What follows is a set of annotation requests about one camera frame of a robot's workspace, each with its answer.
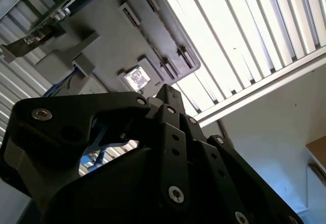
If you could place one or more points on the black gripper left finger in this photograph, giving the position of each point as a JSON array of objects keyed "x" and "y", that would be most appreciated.
[{"x": 63, "y": 122}]

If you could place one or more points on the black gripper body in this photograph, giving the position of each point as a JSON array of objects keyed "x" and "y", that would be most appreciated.
[{"x": 114, "y": 191}]

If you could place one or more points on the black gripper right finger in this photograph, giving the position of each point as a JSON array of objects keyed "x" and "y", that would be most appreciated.
[{"x": 224, "y": 173}]

